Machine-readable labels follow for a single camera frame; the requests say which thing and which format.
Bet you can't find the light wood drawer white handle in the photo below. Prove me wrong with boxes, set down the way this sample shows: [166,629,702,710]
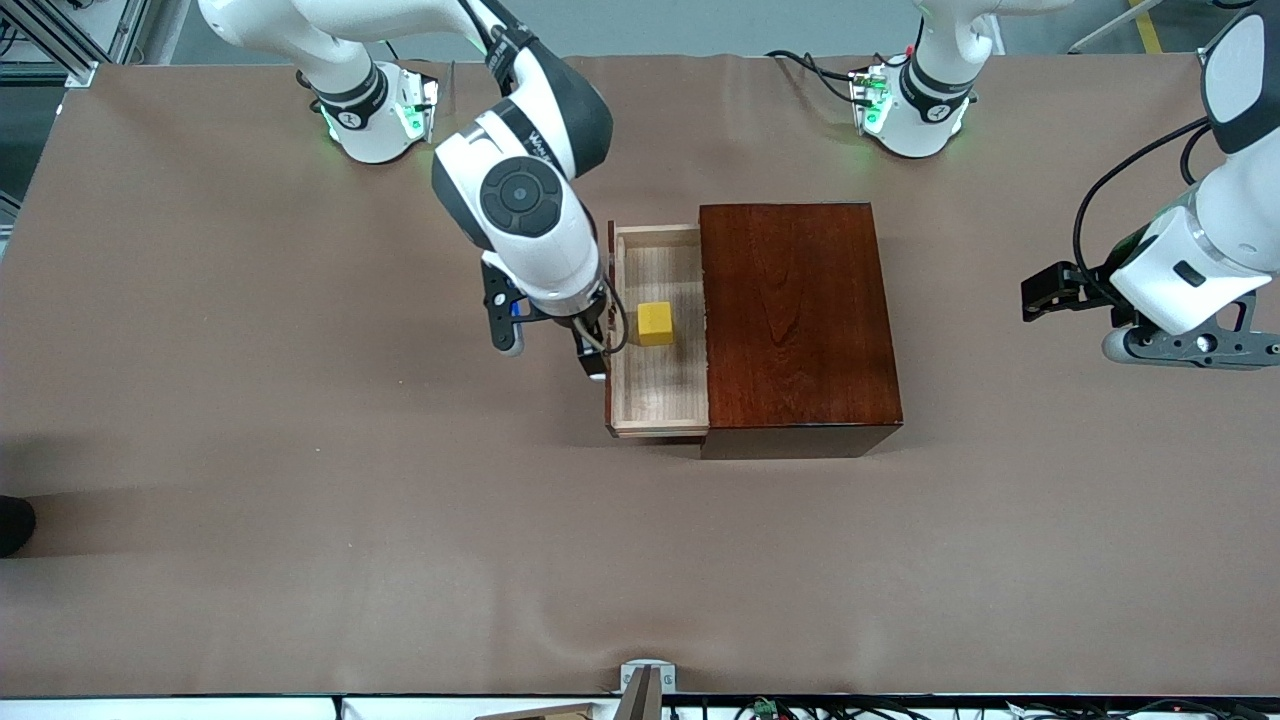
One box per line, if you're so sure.
[588,220,712,440]

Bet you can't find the dark red wooden cabinet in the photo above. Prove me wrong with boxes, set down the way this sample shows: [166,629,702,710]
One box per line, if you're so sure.
[697,202,905,460]

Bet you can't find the yellow floor tape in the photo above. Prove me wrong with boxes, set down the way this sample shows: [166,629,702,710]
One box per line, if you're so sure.
[1128,0,1167,56]

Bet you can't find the brown table cover cloth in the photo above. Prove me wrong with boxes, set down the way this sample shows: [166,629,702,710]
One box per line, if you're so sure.
[0,55,1280,698]

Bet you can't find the black shoe tip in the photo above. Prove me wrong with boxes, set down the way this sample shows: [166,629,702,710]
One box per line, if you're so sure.
[0,495,37,558]

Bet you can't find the grey metal clamp bracket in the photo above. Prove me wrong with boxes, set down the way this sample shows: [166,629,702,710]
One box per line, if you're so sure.
[612,660,679,720]

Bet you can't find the aluminium frame profile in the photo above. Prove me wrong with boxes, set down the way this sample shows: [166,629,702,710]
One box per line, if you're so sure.
[0,0,151,86]

